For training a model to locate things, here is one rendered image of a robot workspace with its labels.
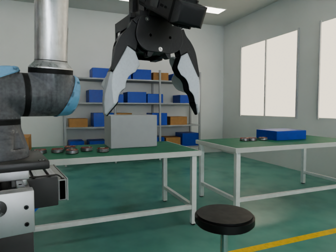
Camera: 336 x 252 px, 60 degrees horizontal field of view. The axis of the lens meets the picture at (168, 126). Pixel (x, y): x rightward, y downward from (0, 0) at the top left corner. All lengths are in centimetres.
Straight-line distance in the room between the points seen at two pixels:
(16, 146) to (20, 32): 607
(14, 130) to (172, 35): 52
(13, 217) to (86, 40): 629
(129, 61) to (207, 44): 744
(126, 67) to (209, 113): 732
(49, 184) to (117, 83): 62
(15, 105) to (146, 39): 49
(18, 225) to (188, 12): 54
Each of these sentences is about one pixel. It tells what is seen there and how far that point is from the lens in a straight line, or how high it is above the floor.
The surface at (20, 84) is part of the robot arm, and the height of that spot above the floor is 122.
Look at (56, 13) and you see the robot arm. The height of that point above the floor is 141.
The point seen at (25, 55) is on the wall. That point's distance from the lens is 675.
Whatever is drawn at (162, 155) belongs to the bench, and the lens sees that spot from 271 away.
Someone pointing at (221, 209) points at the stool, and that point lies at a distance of 184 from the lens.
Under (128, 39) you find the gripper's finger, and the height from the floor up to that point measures 125.
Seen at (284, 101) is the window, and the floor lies 130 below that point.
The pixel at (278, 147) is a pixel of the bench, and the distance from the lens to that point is 344.
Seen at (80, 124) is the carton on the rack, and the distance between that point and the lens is 615.
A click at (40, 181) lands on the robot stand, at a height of 95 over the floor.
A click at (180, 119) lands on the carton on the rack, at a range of 673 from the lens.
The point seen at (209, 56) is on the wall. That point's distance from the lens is 779.
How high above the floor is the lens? 116
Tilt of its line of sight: 4 degrees down
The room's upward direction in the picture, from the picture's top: straight up
